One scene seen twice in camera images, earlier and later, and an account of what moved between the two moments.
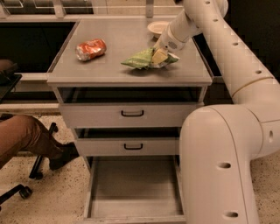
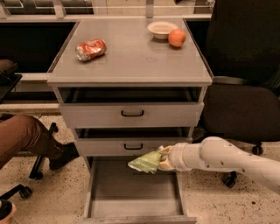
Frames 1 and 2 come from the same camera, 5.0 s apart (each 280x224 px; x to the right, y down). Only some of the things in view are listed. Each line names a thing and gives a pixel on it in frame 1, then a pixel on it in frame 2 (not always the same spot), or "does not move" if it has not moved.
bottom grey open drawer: x=133 y=189 does not move
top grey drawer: x=136 y=107 does not move
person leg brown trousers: x=24 y=133 does not move
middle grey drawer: x=128 y=141 does not move
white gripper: x=168 y=42 → x=177 y=157
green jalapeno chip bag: x=144 y=59 → x=148 y=162
